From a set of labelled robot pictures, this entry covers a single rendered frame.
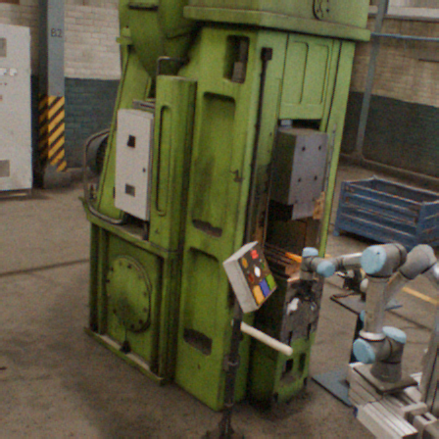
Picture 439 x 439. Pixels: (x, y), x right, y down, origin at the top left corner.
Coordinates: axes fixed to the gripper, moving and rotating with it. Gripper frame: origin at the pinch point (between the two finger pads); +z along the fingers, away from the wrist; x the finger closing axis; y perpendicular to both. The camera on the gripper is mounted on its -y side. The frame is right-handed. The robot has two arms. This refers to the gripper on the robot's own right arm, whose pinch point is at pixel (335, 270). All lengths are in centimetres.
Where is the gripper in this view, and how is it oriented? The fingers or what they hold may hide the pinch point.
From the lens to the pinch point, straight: 351.6
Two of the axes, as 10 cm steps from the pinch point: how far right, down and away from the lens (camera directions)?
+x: 6.8, -1.8, 7.1
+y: -0.9, 9.4, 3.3
